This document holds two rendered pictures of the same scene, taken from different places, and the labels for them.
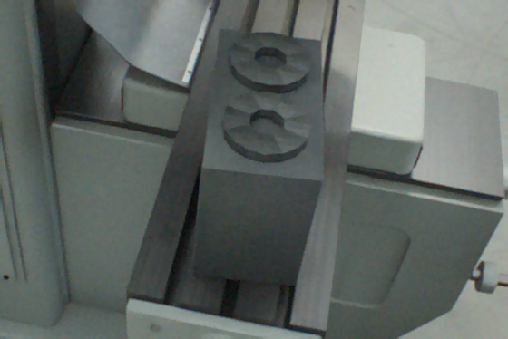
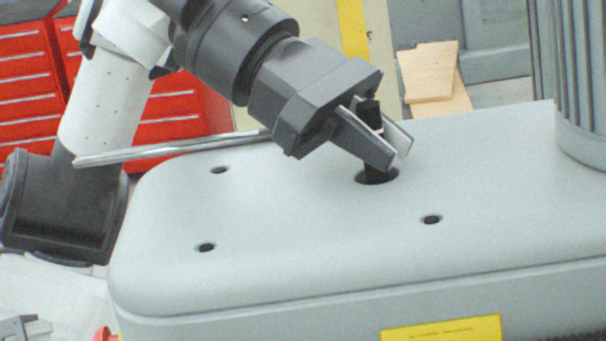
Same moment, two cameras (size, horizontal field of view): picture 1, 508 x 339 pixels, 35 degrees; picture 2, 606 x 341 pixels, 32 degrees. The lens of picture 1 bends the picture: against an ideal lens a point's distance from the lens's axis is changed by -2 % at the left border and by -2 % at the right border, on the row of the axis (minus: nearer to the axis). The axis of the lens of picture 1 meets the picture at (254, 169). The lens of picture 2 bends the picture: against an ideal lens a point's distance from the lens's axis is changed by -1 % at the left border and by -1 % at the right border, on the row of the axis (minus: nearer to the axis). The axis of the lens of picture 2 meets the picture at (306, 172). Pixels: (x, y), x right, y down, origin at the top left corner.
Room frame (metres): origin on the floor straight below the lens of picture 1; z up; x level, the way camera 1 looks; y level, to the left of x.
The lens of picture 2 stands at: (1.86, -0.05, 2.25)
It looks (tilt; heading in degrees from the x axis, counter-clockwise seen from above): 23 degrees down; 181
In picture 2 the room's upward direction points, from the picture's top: 10 degrees counter-clockwise
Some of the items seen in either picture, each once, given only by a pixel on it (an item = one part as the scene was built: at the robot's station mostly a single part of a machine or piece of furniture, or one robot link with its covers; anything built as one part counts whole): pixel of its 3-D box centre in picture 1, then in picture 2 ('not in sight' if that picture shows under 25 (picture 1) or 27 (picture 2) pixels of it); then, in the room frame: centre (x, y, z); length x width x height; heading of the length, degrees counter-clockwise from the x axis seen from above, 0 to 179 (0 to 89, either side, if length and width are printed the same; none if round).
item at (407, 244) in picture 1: (270, 205); not in sight; (1.06, -0.04, 0.49); 0.80 x 0.30 x 0.60; 88
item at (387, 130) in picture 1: (281, 70); not in sight; (1.06, -0.02, 0.85); 0.50 x 0.35 x 0.12; 88
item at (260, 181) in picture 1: (258, 152); not in sight; (0.64, 0.00, 1.09); 0.22 x 0.12 x 0.20; 4
